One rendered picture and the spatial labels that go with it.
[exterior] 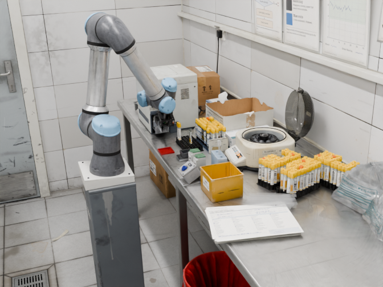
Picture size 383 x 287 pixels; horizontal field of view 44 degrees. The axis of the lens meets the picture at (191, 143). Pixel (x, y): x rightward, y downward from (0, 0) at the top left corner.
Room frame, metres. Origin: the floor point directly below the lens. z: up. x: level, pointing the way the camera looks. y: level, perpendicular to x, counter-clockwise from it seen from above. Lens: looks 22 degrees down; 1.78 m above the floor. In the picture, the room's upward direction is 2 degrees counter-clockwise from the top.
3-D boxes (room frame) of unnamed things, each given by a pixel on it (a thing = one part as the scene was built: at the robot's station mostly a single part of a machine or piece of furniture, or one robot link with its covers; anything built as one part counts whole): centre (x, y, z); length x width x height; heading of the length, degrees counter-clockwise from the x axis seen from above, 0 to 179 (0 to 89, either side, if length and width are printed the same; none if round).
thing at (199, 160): (1.93, -0.03, 0.91); 0.05 x 0.04 x 0.07; 109
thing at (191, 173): (1.82, -0.01, 0.92); 0.13 x 0.07 x 0.08; 109
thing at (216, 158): (1.86, -0.11, 0.92); 0.10 x 0.07 x 0.10; 14
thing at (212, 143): (2.21, -0.10, 0.91); 0.20 x 0.10 x 0.07; 19
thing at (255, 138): (2.01, -0.33, 0.97); 0.15 x 0.15 x 0.07
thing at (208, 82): (3.03, -0.05, 0.97); 0.31 x 0.23 x 0.18; 12
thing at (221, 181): (1.70, -0.11, 0.93); 0.13 x 0.13 x 0.10; 18
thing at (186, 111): (2.55, 0.13, 1.03); 0.31 x 0.27 x 0.30; 19
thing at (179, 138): (2.20, 0.01, 0.93); 0.17 x 0.09 x 0.11; 19
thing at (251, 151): (2.00, -0.31, 0.94); 0.30 x 0.24 x 0.12; 100
